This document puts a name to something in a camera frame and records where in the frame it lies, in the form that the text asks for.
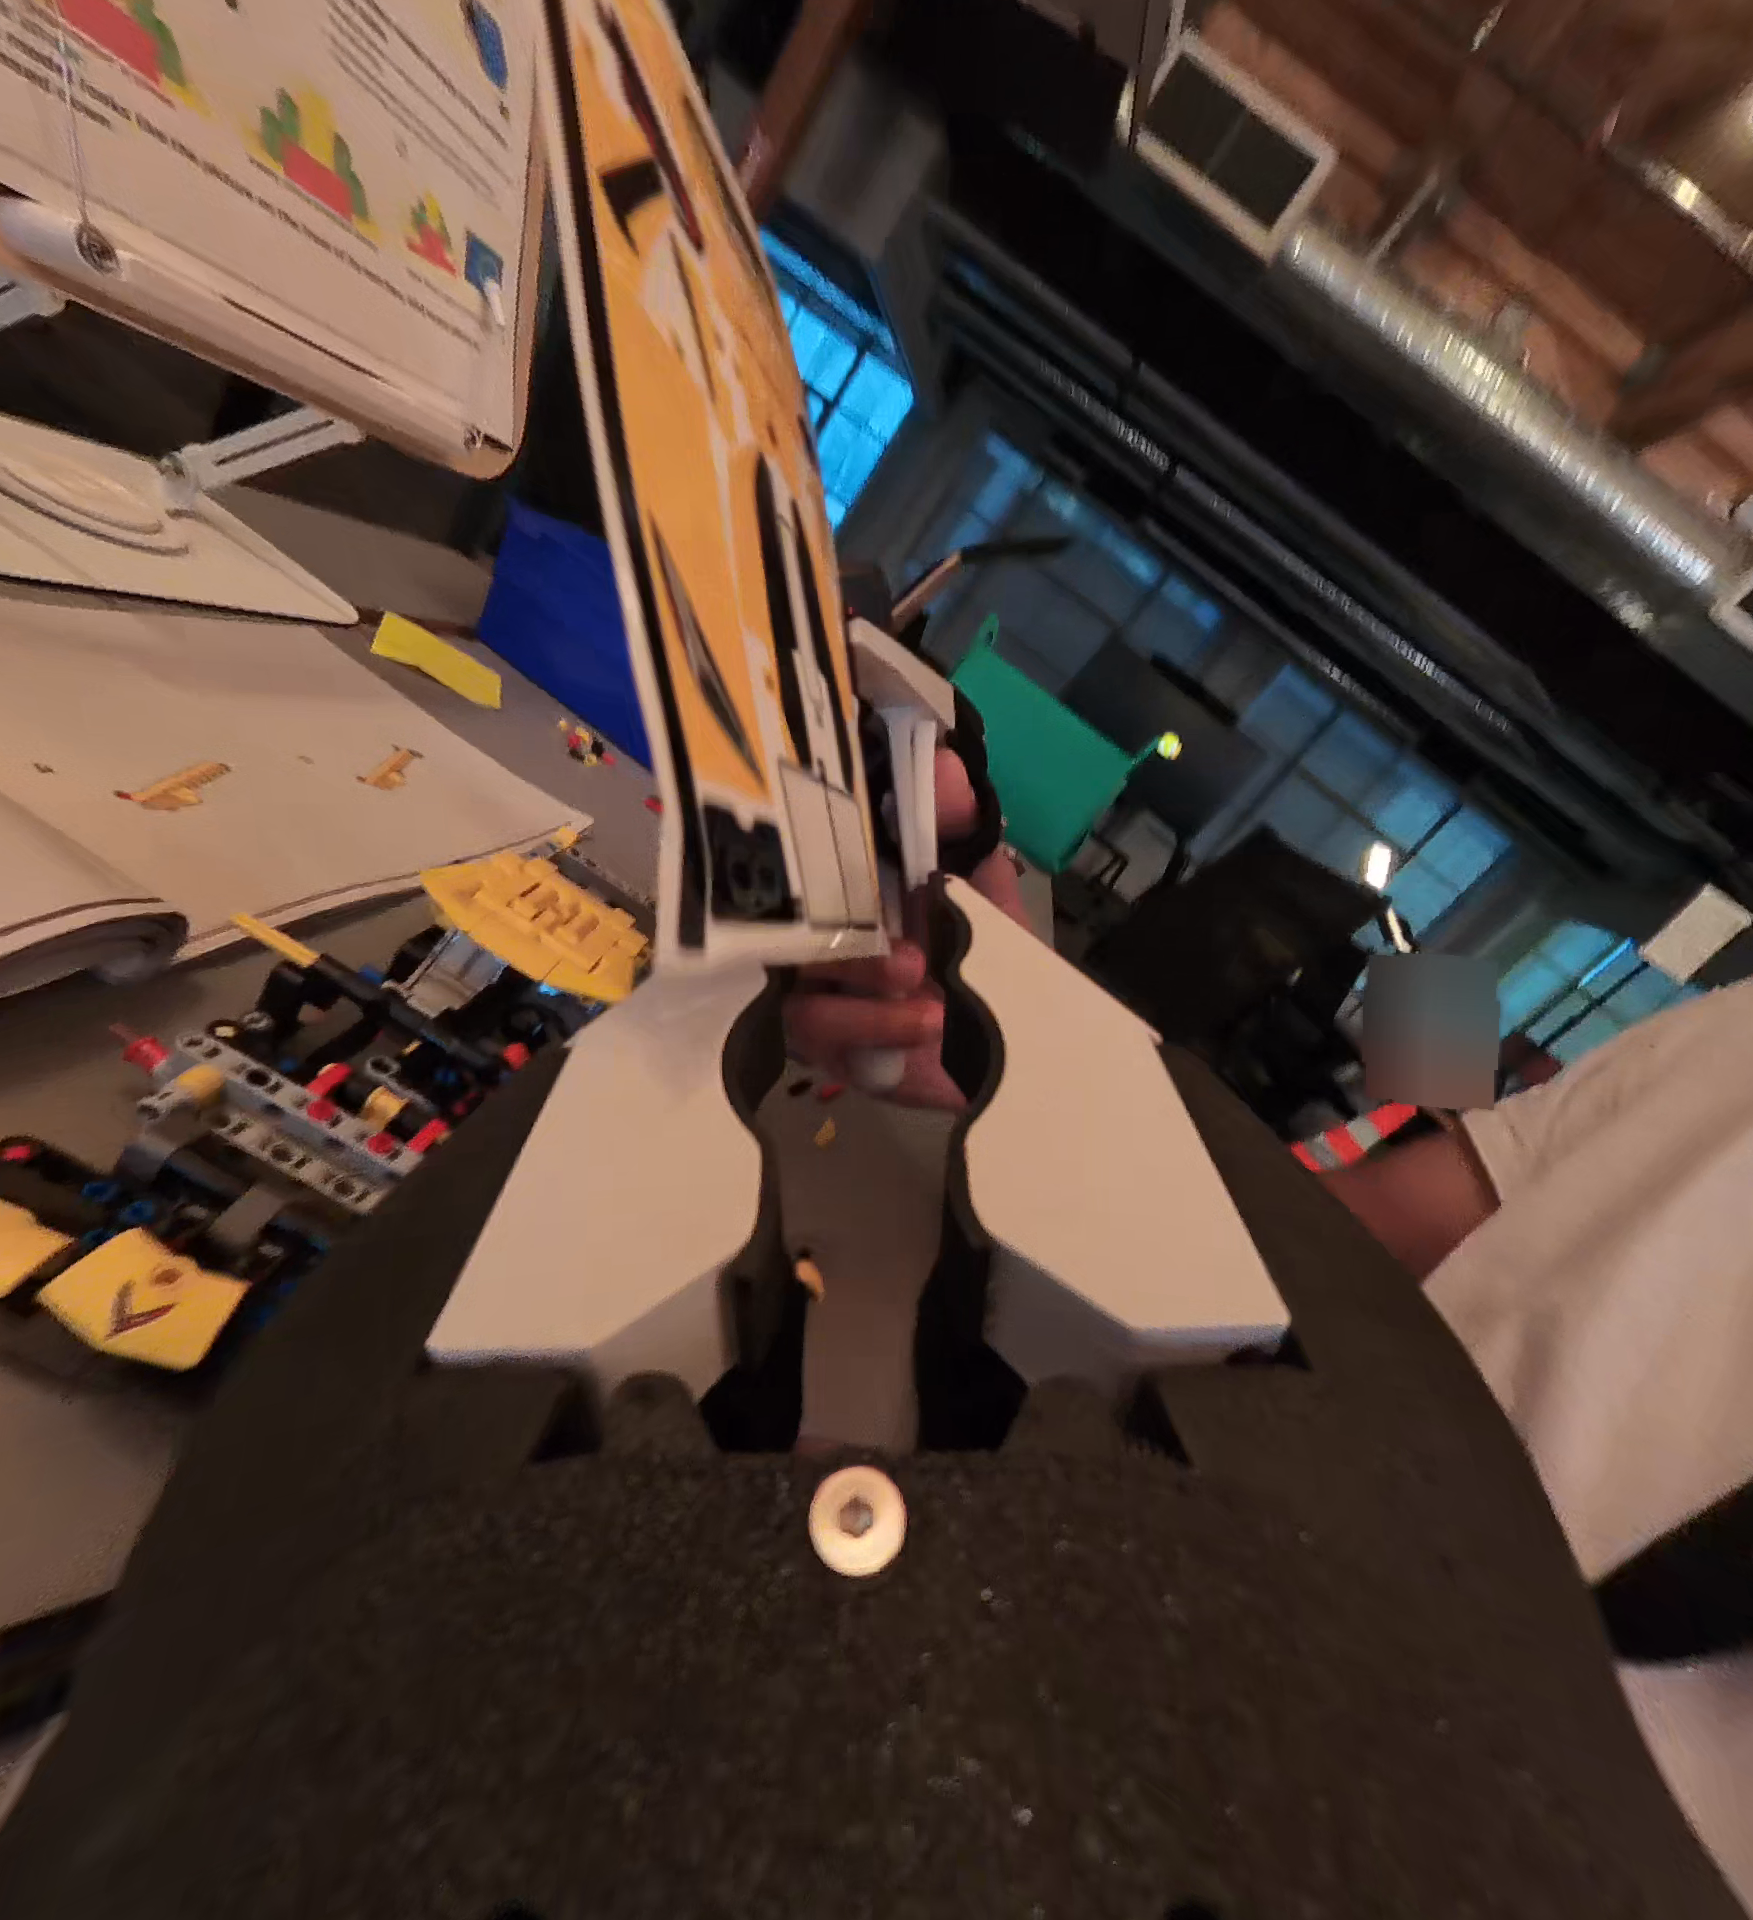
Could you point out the person's right hand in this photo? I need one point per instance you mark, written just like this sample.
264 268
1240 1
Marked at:
860 1021

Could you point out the scattered small toy pins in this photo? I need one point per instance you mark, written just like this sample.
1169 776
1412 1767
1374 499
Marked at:
582 741

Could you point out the colourful printed leaflet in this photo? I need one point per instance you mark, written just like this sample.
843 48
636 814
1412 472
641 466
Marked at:
681 374

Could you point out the white jointed stand arm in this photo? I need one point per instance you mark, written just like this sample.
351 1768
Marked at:
261 451

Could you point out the green tote bin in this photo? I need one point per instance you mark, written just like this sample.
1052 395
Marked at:
1056 765

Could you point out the black monitor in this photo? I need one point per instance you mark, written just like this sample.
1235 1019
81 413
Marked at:
1206 750

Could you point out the yellow toy car model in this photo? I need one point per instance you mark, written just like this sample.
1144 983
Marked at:
546 914

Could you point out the wooden framed sign board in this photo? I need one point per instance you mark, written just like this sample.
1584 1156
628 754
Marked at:
216 90

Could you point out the blue storage bin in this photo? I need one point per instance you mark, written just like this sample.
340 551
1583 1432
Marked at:
560 631

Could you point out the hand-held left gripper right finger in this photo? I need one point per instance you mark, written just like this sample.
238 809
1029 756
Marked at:
1116 1200

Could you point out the yellow flat sheet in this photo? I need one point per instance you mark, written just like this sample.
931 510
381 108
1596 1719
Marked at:
435 661

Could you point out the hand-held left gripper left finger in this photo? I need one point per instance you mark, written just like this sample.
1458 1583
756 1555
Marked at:
621 1200

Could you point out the large paned window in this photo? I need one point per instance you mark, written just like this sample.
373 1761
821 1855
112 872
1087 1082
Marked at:
853 391

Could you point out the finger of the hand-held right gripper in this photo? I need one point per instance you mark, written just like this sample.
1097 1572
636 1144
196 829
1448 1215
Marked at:
899 675

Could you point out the metal ceiling duct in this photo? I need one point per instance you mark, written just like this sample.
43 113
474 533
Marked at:
1490 391

